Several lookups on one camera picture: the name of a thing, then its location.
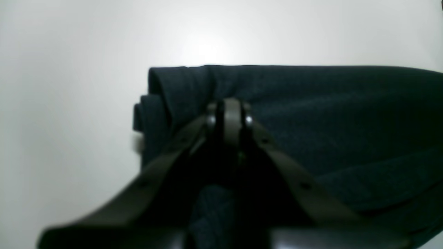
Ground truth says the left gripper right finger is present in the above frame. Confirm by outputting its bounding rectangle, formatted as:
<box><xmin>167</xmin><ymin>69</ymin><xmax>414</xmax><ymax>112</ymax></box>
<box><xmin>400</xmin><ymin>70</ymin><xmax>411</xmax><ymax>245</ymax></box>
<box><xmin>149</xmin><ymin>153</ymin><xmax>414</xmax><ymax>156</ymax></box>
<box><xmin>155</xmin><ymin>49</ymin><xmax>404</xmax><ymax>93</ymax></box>
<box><xmin>219</xmin><ymin>98</ymin><xmax>411</xmax><ymax>249</ymax></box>

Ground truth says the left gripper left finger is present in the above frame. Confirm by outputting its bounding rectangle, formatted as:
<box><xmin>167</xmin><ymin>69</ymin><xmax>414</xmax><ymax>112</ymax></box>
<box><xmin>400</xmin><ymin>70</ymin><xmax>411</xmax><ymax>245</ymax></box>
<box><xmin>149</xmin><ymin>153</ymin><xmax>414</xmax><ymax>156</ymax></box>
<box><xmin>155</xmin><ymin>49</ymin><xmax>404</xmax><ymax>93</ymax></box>
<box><xmin>37</xmin><ymin>103</ymin><xmax>218</xmax><ymax>249</ymax></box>

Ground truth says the dark long-sleeve T-shirt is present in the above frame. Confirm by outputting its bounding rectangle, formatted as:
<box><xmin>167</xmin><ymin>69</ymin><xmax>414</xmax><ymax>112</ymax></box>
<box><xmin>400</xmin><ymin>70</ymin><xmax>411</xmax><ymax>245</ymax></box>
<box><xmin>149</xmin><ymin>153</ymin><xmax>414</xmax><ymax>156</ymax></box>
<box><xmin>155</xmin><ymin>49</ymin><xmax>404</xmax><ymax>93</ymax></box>
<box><xmin>133</xmin><ymin>66</ymin><xmax>443</xmax><ymax>248</ymax></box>

